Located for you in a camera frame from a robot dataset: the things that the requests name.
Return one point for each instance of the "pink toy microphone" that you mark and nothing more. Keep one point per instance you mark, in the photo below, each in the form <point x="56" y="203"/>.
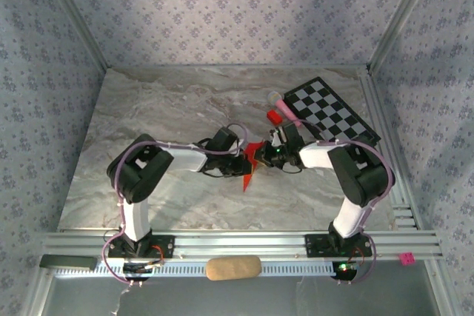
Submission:
<point x="283" y="107"/>

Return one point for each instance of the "black grey chessboard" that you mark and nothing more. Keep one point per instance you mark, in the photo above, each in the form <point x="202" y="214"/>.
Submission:
<point x="326" y="109"/>

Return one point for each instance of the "tan oval pad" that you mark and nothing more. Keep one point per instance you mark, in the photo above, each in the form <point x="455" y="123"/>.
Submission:
<point x="233" y="268"/>

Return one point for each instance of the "pink dice cube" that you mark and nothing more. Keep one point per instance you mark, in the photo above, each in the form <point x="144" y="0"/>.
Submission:
<point x="406" y="258"/>

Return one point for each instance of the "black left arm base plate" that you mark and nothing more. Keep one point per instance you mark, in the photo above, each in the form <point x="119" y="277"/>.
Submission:
<point x="166" y="245"/>

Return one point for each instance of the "long aluminium mounting rail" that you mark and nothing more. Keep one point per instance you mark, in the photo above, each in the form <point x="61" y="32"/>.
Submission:
<point x="240" y="242"/>

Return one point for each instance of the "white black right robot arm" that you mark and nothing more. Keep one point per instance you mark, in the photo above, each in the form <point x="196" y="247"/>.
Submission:
<point x="318" y="155"/>

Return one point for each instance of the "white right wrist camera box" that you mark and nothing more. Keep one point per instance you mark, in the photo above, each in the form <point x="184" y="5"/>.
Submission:
<point x="276" y="138"/>

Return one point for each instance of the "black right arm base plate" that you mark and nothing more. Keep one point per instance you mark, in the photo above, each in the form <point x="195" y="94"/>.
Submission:
<point x="314" y="245"/>

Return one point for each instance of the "small red block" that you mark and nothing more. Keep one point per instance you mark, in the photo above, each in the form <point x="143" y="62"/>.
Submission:
<point x="274" y="117"/>

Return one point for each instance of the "black flat bar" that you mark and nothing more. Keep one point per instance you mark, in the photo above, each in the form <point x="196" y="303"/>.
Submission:
<point x="66" y="262"/>

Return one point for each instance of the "aluminium frame post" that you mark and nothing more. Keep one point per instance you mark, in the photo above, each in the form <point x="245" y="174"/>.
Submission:
<point x="79" y="16"/>
<point x="37" y="294"/>
<point x="442" y="290"/>
<point x="400" y="16"/>

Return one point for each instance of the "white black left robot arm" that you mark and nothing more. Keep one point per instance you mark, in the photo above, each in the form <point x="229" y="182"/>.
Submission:
<point x="185" y="158"/>

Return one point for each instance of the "aluminium side rail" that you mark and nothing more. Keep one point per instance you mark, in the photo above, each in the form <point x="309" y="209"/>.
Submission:
<point x="379" y="120"/>

